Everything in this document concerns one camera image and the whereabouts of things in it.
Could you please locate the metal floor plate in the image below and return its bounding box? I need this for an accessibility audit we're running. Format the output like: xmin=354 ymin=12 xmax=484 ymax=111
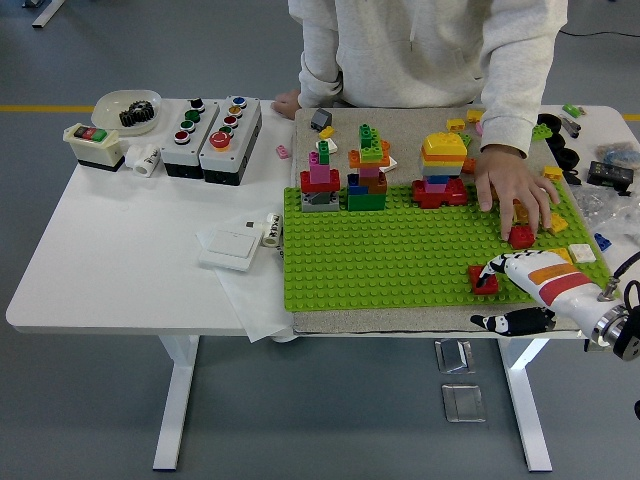
xmin=433 ymin=338 xmax=476 ymax=375
xmin=440 ymin=382 xmax=487 ymax=424

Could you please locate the green orange brown brick tower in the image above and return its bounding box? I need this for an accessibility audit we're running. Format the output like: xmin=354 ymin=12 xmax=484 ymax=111
xmin=346 ymin=123 xmax=394 ymax=212

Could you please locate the red toy brick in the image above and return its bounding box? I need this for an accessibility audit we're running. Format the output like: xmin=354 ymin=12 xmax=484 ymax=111
xmin=467 ymin=264 xmax=500 ymax=296
xmin=507 ymin=225 xmax=537 ymax=251

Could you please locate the black electronic module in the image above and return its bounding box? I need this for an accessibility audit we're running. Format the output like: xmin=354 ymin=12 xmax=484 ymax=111
xmin=586 ymin=160 xmax=636 ymax=197

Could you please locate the black gear stack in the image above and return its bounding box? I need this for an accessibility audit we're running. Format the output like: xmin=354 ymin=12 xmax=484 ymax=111
xmin=118 ymin=99 xmax=155 ymax=127

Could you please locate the grey metal tool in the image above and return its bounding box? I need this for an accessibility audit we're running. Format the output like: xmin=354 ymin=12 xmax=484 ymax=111
xmin=559 ymin=113 xmax=584 ymax=140

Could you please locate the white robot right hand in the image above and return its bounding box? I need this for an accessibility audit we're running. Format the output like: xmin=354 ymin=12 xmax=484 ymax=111
xmin=469 ymin=249 xmax=624 ymax=337

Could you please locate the person's left hand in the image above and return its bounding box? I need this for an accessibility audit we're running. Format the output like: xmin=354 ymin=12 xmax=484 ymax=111
xmin=472 ymin=144 xmax=561 ymax=244

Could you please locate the white shallow bowl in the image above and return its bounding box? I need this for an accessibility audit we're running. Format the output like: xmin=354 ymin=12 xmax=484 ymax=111
xmin=91 ymin=88 xmax=164 ymax=137

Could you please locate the white flat brick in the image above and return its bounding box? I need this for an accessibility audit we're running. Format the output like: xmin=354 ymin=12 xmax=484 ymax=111
xmin=568 ymin=243 xmax=597 ymax=265

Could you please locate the yellow-topped layered brick tower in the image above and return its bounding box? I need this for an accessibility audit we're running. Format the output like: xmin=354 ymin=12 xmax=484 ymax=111
xmin=412 ymin=132 xmax=471 ymax=210

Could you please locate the three-button control box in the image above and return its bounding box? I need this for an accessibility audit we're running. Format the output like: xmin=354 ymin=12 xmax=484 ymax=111
xmin=160 ymin=96 xmax=221 ymax=180

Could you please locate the person's right hand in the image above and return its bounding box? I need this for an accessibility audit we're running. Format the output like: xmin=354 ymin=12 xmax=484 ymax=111
xmin=272 ymin=89 xmax=304 ymax=120

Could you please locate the white red-green switch box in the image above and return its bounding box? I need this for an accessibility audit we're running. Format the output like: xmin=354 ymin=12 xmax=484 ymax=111
xmin=63 ymin=122 xmax=126 ymax=174

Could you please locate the white pipe tee fitting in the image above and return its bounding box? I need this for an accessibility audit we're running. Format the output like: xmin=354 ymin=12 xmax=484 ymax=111
xmin=124 ymin=143 xmax=162 ymax=178

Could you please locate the plastic bag with blue part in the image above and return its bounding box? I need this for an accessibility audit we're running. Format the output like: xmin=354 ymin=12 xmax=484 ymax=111
xmin=591 ymin=141 xmax=640 ymax=167

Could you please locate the green studded baseplate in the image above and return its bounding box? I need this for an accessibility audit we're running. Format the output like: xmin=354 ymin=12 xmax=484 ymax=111
xmin=283 ymin=182 xmax=614 ymax=312

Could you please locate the white paper sheet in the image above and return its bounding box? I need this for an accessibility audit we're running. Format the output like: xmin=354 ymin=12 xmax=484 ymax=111
xmin=194 ymin=225 xmax=297 ymax=345

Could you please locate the emergency stop control box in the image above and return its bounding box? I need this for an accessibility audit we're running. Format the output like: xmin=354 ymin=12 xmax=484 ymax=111
xmin=198 ymin=94 xmax=264 ymax=187

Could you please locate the red pink green brick tower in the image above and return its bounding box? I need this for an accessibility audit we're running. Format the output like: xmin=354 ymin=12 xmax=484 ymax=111
xmin=299 ymin=140 xmax=343 ymax=214

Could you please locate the person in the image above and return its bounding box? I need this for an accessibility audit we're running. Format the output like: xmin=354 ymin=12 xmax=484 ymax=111
xmin=272 ymin=0 xmax=569 ymax=244

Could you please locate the black long floor cable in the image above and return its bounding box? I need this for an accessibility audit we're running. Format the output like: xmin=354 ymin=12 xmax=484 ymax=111
xmin=558 ymin=27 xmax=640 ymax=39

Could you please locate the white table leg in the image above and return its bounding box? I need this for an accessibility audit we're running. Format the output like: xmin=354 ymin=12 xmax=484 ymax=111
xmin=152 ymin=334 xmax=201 ymax=472
xmin=498 ymin=338 xmax=554 ymax=472

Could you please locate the white printed pipe coupling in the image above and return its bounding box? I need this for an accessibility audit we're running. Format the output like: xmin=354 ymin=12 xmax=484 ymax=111
xmin=260 ymin=211 xmax=284 ymax=248

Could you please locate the white desk foot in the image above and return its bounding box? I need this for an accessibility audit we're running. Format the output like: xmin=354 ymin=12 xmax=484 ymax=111
xmin=30 ymin=0 xmax=67 ymax=30

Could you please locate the white wall switch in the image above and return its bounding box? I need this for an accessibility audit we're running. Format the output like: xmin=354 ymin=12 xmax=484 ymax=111
xmin=198 ymin=227 xmax=262 ymax=274

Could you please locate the clear plastic bag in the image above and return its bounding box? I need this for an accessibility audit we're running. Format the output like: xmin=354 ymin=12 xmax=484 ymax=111
xmin=572 ymin=182 xmax=640 ymax=251

